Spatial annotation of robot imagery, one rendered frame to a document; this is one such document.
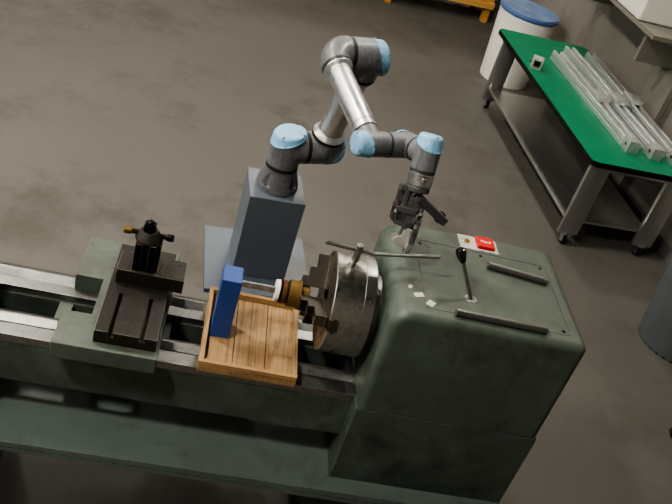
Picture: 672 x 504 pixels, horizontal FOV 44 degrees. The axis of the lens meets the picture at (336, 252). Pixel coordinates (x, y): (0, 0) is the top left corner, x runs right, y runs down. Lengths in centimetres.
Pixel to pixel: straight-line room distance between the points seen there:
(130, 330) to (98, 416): 44
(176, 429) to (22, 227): 195
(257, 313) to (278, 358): 21
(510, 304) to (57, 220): 268
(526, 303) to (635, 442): 197
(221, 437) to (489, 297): 99
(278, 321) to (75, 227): 197
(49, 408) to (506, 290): 148
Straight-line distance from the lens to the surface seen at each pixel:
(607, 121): 589
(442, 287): 249
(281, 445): 284
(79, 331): 251
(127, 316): 251
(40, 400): 284
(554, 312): 261
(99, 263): 276
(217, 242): 325
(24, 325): 261
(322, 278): 254
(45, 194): 472
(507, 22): 775
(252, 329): 268
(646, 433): 454
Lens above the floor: 262
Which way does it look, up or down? 34 degrees down
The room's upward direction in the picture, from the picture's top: 18 degrees clockwise
